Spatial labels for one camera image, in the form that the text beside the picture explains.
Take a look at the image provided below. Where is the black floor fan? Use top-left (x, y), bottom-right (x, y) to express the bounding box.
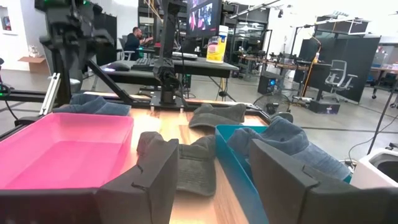
top-left (252, 92), bottom-right (292, 118)

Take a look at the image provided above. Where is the blue denim cap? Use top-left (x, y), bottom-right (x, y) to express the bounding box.
top-left (226, 116), bottom-right (352, 182)
top-left (52, 93), bottom-right (132, 117)

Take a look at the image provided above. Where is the black monitor screen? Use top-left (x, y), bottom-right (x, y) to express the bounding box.
top-left (186, 0), bottom-right (223, 39)

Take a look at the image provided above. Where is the white mesh office chair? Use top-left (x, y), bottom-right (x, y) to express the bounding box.
top-left (324, 59), bottom-right (359, 104)

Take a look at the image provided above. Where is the person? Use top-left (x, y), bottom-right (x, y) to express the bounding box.
top-left (124, 26), bottom-right (154, 62)

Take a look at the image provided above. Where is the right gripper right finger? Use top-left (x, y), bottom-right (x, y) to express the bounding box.
top-left (249, 138), bottom-right (398, 224)

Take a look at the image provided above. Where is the silver aluminium bracket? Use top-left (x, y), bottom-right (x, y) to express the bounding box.
top-left (39, 72), bottom-right (62, 116)

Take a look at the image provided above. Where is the black room partition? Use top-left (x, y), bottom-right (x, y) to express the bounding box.
top-left (293, 33), bottom-right (382, 104)

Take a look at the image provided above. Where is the white plastic container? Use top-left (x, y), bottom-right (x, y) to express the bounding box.
top-left (350, 147), bottom-right (398, 191)

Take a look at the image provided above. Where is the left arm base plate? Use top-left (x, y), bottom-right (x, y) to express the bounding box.
top-left (149, 91), bottom-right (189, 110)

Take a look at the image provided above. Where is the grey office chair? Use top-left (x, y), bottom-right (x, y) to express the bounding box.
top-left (118, 37), bottom-right (136, 62)

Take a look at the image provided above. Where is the grey keyboard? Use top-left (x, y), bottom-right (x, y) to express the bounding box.
top-left (172, 51), bottom-right (199, 62)

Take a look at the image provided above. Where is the long wooden workbench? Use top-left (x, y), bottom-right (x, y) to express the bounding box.
top-left (239, 54), bottom-right (332, 72)

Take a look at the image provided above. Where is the black aluminium table frame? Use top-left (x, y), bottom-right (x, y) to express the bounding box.
top-left (0, 46), bottom-right (272, 141)

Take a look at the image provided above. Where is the yellow wipes canister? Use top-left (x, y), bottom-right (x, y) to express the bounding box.
top-left (205, 24), bottom-right (229, 65)

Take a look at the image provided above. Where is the black keyboard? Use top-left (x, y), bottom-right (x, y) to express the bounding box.
top-left (131, 57), bottom-right (157, 72)

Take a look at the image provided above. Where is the translucent pink plastic bin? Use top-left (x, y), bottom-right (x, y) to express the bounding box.
top-left (0, 112), bottom-right (135, 191)

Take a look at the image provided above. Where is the black tripod pole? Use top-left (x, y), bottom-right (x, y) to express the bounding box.
top-left (366, 78), bottom-right (398, 156)

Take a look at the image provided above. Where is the teal blue plastic bin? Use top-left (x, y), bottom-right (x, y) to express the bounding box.
top-left (215, 124), bottom-right (354, 224)

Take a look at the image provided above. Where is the black computer tower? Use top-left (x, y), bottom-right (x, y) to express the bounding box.
top-left (257, 71), bottom-right (282, 96)

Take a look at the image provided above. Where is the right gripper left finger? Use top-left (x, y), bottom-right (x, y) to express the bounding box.
top-left (95, 138), bottom-right (180, 224)

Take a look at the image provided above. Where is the black computer mouse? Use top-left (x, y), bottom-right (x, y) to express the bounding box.
top-left (106, 61), bottom-right (132, 73)

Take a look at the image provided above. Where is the dark grey cap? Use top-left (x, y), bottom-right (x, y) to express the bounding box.
top-left (188, 103), bottom-right (248, 129)
top-left (136, 131), bottom-right (218, 198)

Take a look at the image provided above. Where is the brown cardboard box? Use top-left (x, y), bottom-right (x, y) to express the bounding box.
top-left (17, 55), bottom-right (51, 75)

